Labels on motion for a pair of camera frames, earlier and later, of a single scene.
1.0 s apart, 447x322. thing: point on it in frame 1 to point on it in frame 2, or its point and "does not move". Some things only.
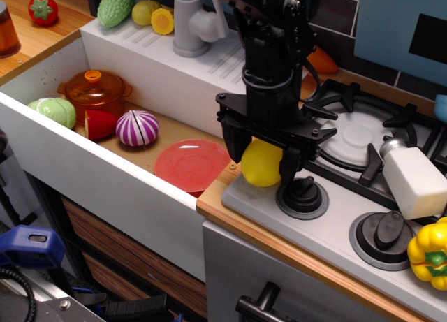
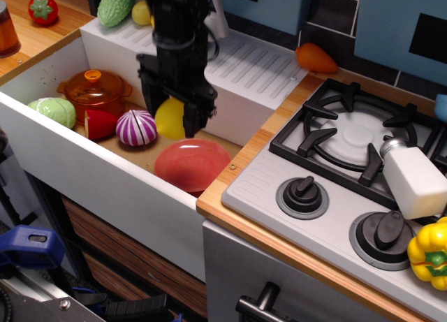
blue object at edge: [441, 107] does not move
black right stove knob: [380, 239] does not move
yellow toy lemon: [260, 163] to [170, 118]
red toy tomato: [42, 9] does not move
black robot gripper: [273, 110] to [179, 69]
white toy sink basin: [124, 130] does not move
